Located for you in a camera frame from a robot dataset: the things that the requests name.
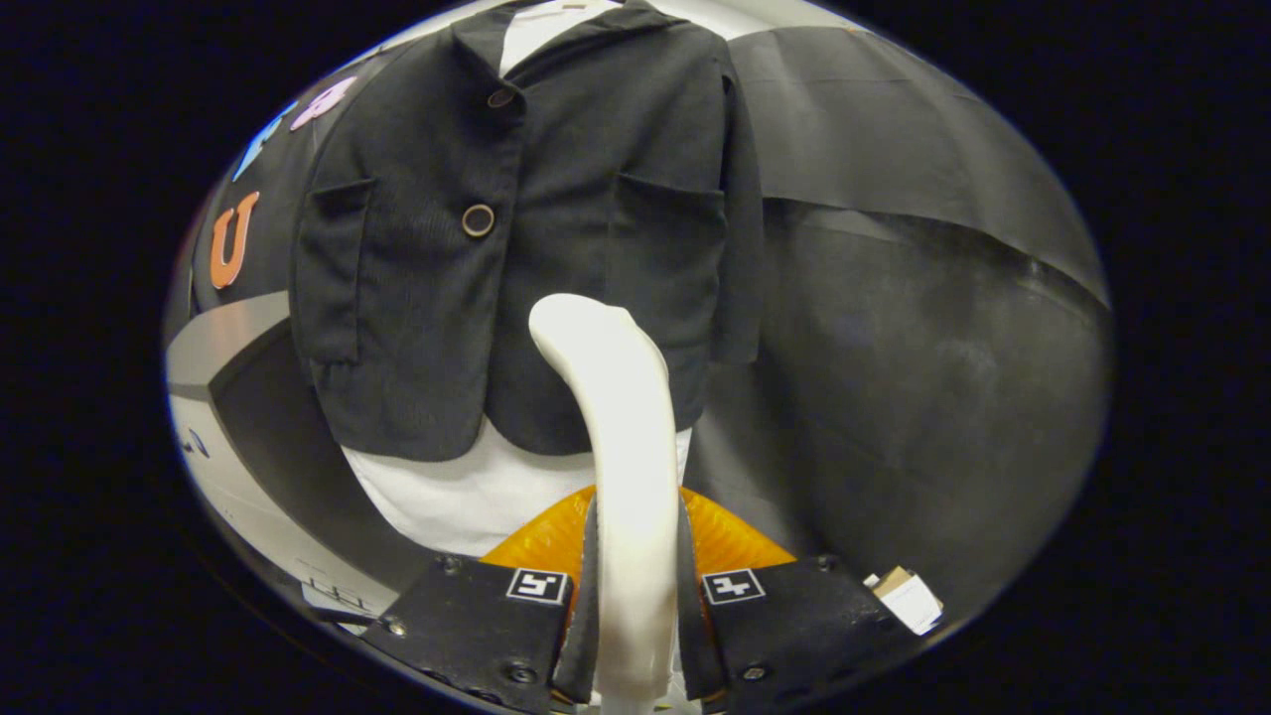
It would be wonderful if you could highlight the cardboard box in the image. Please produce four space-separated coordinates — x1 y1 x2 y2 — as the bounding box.
861 565 945 638

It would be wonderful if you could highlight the grey cabinet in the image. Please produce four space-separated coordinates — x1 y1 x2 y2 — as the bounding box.
163 289 440 624

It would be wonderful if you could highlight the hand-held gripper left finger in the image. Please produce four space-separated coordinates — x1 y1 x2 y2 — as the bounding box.
361 486 603 714

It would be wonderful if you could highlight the black backdrop cloth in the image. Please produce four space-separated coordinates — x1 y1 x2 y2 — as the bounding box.
187 24 1114 599

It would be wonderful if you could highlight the black jacket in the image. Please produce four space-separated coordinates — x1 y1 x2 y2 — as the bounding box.
289 0 767 464

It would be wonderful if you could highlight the white garment steamer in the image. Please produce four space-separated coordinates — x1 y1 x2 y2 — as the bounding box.
527 292 682 715

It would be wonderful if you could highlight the white mannequin torso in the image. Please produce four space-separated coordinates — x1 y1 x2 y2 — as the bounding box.
340 0 694 558

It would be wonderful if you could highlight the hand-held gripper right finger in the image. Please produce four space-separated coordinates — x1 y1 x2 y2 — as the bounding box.
678 488 917 712

